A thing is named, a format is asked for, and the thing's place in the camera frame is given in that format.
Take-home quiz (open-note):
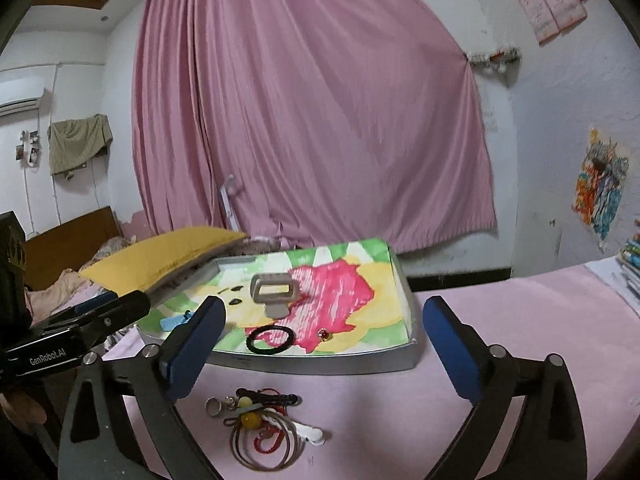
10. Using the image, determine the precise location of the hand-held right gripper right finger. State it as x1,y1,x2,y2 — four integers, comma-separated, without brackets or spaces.
422,295,588,480

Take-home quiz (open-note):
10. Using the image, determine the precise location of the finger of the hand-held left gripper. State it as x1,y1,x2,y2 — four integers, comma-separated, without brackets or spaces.
30,290,152,353
47,291,121,323

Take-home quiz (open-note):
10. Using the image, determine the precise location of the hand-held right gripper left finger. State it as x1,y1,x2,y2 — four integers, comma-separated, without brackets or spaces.
57,295,228,480

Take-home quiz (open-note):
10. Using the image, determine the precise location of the blue wrist watch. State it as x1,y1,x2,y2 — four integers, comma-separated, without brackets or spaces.
160,311,193,332

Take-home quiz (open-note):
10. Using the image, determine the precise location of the silver key ring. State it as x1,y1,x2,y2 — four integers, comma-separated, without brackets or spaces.
205,396,236,418

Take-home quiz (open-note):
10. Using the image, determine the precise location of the black hair clip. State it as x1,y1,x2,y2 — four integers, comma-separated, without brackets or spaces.
236,387,302,407

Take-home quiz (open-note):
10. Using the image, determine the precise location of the grey tray with painted lining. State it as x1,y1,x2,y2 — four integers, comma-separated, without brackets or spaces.
135,238,418,373

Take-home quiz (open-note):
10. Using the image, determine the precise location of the red cord bracelet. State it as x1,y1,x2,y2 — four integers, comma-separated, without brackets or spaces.
250,387,287,456

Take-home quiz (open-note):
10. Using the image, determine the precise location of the white hair clip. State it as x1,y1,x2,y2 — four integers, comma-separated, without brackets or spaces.
290,422,326,446

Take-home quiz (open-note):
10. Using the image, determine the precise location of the person's left hand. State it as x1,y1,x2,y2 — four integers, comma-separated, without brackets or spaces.
0,389,35,431

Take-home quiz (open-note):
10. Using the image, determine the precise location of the peach blanket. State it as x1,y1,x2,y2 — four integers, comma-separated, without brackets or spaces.
25,269,95,322

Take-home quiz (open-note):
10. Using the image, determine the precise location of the small floral pillow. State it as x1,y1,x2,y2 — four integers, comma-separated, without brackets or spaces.
97,237,133,266

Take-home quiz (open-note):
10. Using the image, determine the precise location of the yellow pillow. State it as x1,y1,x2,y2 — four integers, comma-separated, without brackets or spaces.
80,226,248,293

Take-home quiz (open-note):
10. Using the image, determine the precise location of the wooden headboard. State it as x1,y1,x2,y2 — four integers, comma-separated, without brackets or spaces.
22,206,123,291

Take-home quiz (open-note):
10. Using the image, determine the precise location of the white folding lamp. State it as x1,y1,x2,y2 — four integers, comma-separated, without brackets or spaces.
220,175,246,231

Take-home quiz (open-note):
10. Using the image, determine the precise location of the hanging green towel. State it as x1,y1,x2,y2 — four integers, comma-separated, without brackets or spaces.
48,114,114,181

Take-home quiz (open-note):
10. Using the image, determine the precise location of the stack of books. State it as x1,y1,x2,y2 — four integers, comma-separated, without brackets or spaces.
617,232,640,317

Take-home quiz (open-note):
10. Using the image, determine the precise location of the white air conditioner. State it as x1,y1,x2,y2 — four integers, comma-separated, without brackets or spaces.
0,76,46,113

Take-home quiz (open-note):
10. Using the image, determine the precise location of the pink curtain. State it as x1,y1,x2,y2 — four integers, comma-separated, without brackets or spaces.
131,0,498,256

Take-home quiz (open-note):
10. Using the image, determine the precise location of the black hair tie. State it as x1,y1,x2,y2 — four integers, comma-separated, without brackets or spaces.
246,325,297,355

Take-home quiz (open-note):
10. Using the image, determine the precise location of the wall hook with small items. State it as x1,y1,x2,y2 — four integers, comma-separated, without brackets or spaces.
15,130,41,168

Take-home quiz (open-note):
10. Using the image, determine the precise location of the colourful wall poster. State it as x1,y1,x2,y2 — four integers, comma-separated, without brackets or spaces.
572,127,631,253

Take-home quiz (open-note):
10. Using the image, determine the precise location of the cluster of wall certificates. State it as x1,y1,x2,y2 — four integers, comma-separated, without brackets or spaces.
502,0,601,43

